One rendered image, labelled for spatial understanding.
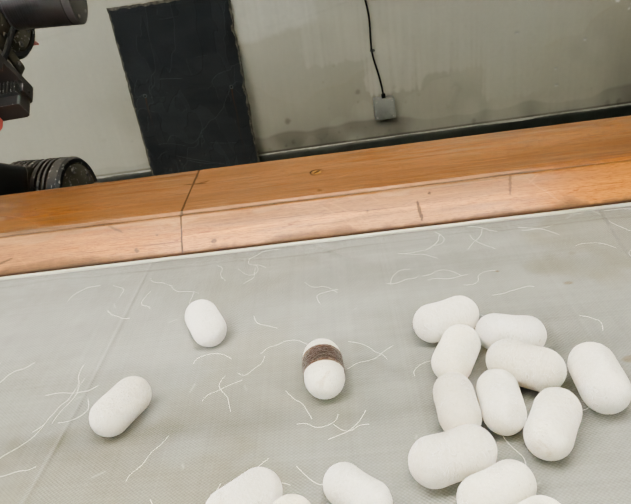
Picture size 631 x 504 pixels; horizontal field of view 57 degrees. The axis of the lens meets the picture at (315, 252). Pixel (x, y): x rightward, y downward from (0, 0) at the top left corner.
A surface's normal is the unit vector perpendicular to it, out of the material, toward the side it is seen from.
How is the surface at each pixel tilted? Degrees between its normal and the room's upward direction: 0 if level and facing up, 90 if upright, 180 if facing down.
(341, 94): 90
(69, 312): 0
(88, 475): 0
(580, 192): 45
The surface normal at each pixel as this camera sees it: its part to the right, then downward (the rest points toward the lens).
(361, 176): -0.13, -0.86
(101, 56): 0.04, 0.50
